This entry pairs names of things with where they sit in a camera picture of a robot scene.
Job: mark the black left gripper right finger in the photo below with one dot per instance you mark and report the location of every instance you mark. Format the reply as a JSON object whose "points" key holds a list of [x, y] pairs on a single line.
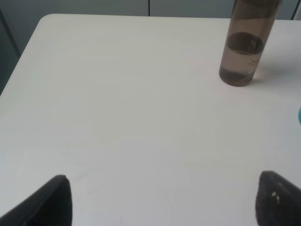
{"points": [[278, 201]]}

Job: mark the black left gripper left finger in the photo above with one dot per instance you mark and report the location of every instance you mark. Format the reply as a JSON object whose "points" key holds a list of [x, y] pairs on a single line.
{"points": [[50, 205]]}

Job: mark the teal transparent plastic cup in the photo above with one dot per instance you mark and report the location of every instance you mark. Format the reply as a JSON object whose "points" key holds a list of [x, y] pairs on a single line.
{"points": [[299, 115]]}

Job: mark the brown transparent water bottle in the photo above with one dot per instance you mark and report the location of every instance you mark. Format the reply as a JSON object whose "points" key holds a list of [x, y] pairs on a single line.
{"points": [[249, 29]]}

